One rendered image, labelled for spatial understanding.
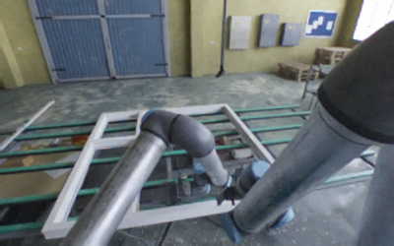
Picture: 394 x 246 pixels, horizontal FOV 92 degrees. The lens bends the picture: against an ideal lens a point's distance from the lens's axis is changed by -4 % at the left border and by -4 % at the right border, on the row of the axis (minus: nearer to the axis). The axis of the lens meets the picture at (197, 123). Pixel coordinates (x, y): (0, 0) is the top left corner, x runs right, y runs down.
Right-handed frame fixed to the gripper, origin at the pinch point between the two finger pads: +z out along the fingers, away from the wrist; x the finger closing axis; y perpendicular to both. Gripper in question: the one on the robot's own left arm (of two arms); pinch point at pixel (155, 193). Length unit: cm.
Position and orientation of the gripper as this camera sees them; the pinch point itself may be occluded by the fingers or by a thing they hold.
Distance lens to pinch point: 132.7
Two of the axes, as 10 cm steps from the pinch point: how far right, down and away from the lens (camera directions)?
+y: 0.0, 8.8, 4.7
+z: -9.8, 0.9, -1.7
